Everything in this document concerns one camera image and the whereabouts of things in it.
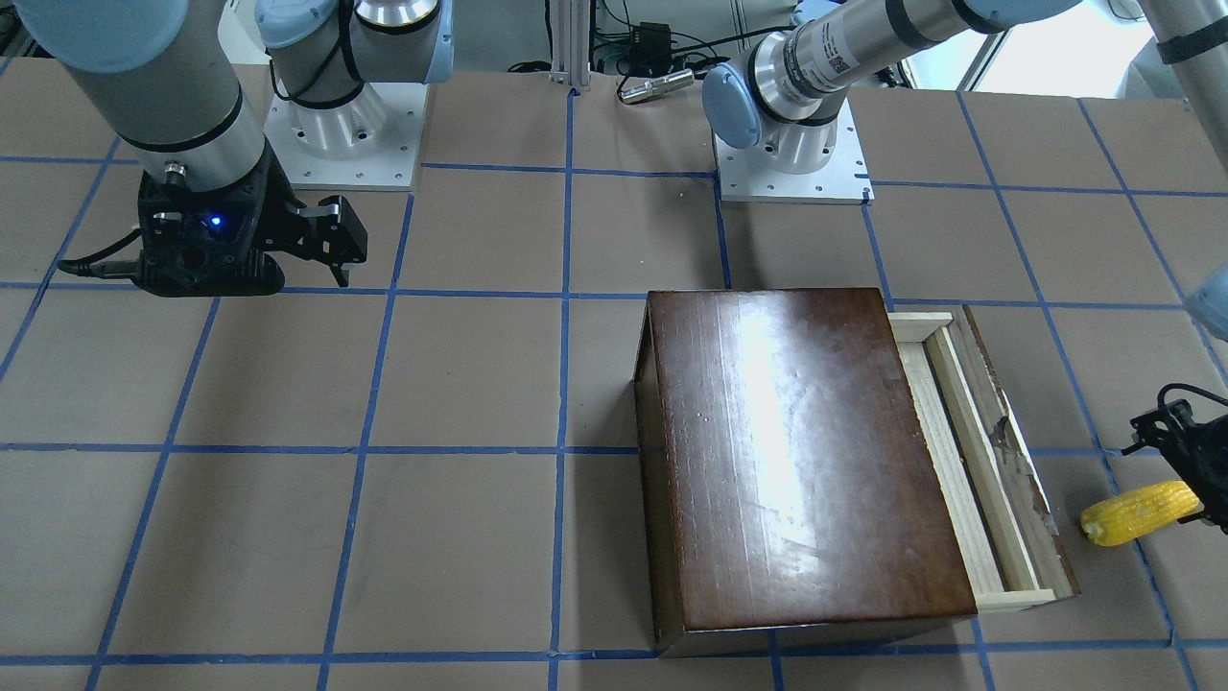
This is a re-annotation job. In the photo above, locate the dark wooden drawer box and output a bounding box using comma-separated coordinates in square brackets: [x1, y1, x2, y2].
[632, 287, 977, 657]

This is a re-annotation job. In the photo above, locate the silver cylinder tool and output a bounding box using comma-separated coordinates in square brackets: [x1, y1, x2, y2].
[616, 69, 695, 106]

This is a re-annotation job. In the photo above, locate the yellow corn cob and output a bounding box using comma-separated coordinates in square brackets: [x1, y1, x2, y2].
[1079, 480, 1203, 547]

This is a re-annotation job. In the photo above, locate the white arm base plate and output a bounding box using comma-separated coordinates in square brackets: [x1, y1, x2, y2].
[264, 83, 431, 191]
[712, 91, 876, 205]

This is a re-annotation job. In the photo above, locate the wooden drawer with white handle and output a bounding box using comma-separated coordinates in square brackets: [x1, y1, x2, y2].
[887, 306, 1079, 615]

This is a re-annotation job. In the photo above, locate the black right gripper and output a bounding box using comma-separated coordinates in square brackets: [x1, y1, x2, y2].
[131, 153, 368, 297]

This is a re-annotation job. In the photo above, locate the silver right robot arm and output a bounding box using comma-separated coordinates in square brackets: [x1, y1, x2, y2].
[14, 1, 456, 298]

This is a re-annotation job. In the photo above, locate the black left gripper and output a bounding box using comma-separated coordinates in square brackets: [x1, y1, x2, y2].
[1167, 412, 1227, 531]

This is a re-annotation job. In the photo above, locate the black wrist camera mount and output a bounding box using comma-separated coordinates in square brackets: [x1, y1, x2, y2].
[1120, 382, 1194, 457]

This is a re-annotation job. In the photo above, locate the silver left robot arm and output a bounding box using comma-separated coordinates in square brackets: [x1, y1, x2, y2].
[701, 1, 1226, 534]

